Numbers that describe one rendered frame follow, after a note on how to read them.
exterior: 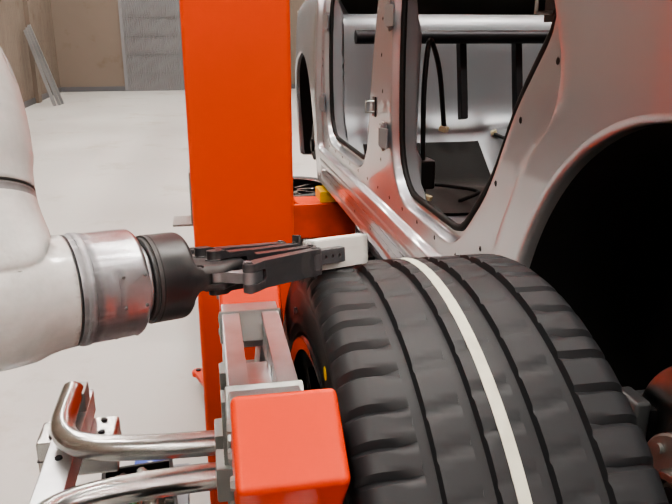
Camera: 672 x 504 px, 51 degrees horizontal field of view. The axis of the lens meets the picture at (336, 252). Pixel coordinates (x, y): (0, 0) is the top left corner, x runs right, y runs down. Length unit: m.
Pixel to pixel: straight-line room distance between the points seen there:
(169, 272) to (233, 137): 0.55
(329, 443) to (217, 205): 0.69
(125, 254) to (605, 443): 0.39
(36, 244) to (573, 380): 0.42
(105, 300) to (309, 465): 0.20
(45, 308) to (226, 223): 0.62
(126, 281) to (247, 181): 0.58
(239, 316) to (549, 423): 0.34
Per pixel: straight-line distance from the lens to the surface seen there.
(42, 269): 0.55
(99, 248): 0.57
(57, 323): 0.55
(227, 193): 1.12
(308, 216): 3.15
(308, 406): 0.50
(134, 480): 0.70
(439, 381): 0.56
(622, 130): 0.94
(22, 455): 2.77
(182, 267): 0.59
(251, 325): 0.76
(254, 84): 1.10
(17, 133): 0.59
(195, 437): 0.75
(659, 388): 1.09
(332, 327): 0.60
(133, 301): 0.57
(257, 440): 0.49
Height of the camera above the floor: 1.40
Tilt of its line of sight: 17 degrees down
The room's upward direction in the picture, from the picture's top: straight up
